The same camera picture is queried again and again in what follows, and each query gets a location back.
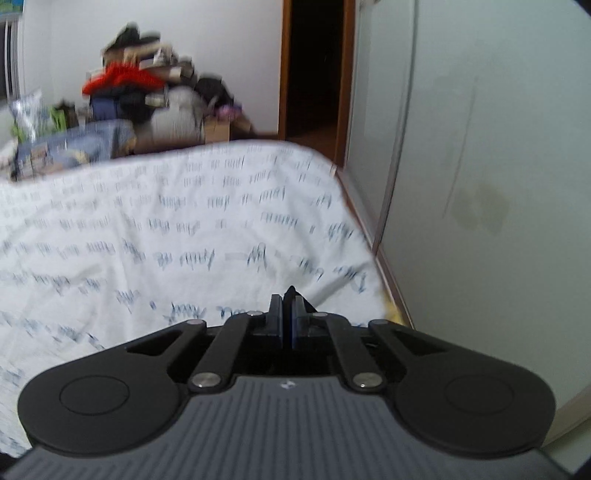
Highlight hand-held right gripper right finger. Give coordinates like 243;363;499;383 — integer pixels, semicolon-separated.
291;295;445;393

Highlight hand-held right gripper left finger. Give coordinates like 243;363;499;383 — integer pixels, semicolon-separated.
124;294;284;394

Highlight black pants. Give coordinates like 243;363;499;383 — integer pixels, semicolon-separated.
283;285;319;313

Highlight white script-print bed sheet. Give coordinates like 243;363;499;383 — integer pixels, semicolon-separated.
0;141;403;459

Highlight cardboard box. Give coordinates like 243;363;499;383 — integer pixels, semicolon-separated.
203;115;252;145

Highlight wooden framed cabinet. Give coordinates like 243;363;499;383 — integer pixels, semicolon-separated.
277;0;357;168

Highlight pile of clothes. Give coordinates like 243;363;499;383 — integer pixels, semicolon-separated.
82;23;252;145

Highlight frosted glass wardrobe door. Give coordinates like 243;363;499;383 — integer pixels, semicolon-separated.
344;0;591;462

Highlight blue patterned blanket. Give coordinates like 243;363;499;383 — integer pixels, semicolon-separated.
10;120;138;182

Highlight red garment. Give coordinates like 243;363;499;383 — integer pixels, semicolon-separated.
82;62;165;96

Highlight printed plastic bag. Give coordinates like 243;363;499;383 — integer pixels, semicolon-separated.
9;90;48;142

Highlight window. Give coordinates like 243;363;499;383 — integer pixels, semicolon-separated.
0;14;25;100

